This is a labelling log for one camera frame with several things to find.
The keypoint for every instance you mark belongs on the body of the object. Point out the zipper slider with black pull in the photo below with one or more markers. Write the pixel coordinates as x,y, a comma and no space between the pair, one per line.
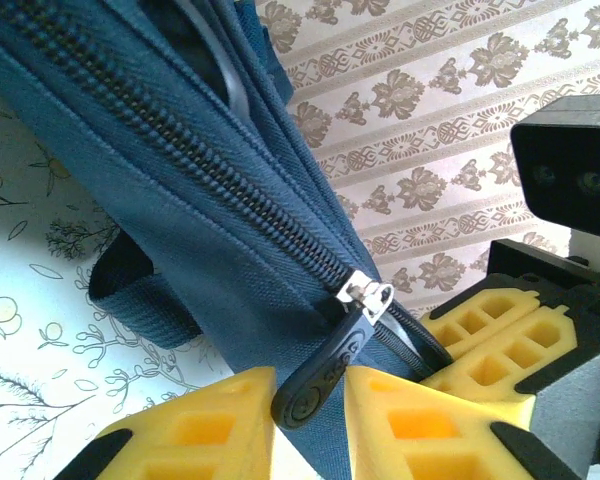
320,375

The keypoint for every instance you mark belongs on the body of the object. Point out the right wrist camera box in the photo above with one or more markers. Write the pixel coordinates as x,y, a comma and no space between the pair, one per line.
565,160

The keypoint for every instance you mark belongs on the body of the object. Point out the navy blue backpack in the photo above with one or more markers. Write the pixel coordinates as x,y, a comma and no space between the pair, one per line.
205,200

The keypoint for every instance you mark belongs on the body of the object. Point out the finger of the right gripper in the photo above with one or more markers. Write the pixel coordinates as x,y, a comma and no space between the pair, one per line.
490,327
555,325

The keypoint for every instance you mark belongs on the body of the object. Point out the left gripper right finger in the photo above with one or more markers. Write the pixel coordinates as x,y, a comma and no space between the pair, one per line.
430,435

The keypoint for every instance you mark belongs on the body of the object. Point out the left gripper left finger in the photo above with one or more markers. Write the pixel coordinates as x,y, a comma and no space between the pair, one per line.
195,435

